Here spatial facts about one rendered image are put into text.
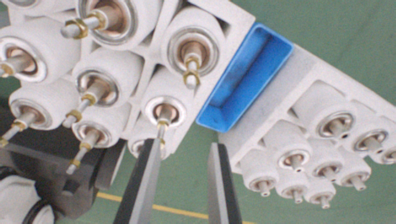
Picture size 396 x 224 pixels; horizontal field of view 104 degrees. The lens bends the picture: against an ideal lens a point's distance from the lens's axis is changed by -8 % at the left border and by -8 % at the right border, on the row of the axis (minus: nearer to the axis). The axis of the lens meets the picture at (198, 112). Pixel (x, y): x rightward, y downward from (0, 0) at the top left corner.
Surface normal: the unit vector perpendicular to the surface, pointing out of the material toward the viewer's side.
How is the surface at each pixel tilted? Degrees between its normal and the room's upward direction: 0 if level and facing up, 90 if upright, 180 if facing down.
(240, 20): 0
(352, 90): 0
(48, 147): 90
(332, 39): 0
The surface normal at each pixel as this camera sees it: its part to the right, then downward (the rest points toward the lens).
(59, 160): 0.29, -0.08
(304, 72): -0.92, -0.32
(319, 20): 0.00, 0.62
